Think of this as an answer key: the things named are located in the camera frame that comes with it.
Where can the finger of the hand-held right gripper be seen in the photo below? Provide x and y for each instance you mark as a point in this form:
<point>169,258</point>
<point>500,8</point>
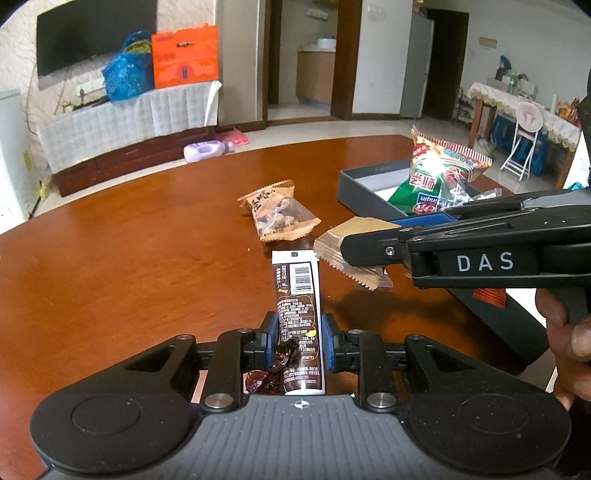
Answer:
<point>485,206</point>
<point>374,249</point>

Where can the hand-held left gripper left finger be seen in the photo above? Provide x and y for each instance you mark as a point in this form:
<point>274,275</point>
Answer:
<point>272,334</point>

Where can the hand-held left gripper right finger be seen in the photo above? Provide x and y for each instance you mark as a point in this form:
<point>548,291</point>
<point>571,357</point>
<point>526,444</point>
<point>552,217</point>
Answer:
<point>327,341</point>

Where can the dark red candy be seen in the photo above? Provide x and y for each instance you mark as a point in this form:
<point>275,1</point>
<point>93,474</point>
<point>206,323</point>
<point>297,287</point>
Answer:
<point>281,357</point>

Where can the brown kraft paper packet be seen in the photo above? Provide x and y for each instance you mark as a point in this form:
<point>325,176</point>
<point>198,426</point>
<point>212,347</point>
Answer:
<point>364,277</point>

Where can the orange snack packet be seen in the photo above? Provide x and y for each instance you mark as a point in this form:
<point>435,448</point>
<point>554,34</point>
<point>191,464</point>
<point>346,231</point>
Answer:
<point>489,297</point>

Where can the brown-white barcode snack bar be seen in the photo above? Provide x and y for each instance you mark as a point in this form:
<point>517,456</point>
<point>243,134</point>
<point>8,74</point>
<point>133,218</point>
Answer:
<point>298,300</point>

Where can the green and red snack packet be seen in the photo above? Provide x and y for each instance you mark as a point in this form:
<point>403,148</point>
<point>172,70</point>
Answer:
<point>429,175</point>

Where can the grey box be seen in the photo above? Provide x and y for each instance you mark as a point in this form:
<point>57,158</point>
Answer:
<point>364,184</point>

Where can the person's right hand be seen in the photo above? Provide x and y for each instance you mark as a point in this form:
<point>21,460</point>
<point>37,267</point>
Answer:
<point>575,355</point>

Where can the blue plastic stool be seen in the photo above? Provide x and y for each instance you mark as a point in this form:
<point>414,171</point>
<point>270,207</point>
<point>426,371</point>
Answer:
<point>503,134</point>

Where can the white folding chair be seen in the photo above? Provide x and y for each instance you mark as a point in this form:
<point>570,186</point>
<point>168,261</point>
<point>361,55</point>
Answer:
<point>524,138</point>

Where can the brown nut packet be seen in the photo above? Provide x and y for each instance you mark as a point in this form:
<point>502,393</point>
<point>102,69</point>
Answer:
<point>277,212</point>

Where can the side table with cream cloth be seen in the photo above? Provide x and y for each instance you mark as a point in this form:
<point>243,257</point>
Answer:
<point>498,99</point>

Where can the pink slippers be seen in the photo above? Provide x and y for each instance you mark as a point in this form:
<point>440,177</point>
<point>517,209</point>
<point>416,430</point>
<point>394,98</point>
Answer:
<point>231,137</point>

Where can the wooden kitchen cabinet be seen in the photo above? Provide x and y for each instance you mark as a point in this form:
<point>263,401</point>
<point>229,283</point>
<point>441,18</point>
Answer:
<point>316,76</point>

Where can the purple plastic bottle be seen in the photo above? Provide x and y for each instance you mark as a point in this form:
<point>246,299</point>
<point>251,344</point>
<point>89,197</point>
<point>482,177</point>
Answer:
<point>205,151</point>

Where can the white checked tablecloth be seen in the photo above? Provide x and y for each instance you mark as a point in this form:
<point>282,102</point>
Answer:
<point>124,122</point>

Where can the orange cardboard box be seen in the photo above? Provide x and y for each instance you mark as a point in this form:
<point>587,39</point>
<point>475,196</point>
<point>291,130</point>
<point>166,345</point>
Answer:
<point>184,57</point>

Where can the blue plastic bag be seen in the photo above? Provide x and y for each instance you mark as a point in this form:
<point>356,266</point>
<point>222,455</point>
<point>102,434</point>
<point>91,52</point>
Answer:
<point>129,69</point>

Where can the white chest freezer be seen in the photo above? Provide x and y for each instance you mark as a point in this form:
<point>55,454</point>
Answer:
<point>11,161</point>

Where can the black television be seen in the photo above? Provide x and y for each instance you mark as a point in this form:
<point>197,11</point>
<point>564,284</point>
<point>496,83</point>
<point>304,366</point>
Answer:
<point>92,37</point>

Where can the white wall outlet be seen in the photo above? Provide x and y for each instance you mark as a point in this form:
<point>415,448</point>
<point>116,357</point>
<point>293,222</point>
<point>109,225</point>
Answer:
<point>91,84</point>

